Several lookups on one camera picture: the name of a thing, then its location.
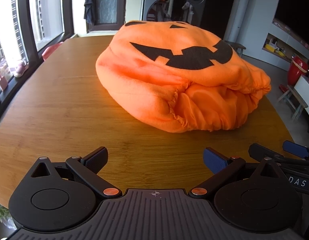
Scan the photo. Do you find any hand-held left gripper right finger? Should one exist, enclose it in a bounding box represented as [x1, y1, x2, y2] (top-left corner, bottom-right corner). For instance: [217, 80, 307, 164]
[188, 147, 289, 200]

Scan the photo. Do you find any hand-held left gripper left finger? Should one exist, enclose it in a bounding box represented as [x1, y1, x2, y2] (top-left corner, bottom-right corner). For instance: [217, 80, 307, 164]
[31, 147, 123, 200]

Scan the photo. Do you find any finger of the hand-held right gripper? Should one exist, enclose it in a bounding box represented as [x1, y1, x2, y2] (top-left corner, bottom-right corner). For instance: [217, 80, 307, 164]
[282, 141, 309, 159]
[248, 143, 309, 167]

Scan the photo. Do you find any orange pumpkin costume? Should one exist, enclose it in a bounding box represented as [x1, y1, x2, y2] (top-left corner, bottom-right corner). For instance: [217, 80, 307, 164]
[95, 19, 272, 132]

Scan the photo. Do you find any small grey wooden stool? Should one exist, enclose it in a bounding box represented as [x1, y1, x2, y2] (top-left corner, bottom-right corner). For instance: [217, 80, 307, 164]
[277, 84, 309, 133]

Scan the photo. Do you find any red vase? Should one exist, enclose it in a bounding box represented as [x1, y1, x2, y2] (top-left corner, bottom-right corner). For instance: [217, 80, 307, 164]
[288, 56, 309, 86]

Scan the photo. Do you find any green potted plant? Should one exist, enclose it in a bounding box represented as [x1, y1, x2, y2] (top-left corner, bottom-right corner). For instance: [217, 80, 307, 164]
[0, 201, 11, 230]

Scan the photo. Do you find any dark wooden stool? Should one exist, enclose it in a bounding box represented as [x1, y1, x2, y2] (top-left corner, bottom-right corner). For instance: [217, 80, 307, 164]
[225, 40, 246, 57]

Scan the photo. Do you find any pink shoe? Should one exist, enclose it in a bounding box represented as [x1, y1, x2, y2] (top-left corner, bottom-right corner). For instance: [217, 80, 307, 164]
[14, 60, 29, 78]

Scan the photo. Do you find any small pink object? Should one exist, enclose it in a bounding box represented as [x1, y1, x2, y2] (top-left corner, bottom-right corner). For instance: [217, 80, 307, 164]
[0, 70, 9, 91]

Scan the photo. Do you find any black television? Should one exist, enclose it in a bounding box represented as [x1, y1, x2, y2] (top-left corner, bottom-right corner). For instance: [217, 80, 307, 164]
[273, 0, 309, 53]

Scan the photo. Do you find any tall black panel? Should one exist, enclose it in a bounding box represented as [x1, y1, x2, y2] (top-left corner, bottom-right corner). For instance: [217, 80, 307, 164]
[202, 0, 234, 39]

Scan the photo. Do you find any dark hanging cloth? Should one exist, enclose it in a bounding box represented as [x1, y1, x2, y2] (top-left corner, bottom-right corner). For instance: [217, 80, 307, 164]
[84, 0, 96, 25]

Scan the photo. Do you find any frosted glass window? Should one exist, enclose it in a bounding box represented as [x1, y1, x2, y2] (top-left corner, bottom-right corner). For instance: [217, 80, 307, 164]
[86, 0, 126, 33]

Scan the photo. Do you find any black window frame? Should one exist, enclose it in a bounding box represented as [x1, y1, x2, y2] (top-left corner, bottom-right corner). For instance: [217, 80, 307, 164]
[0, 0, 78, 130]

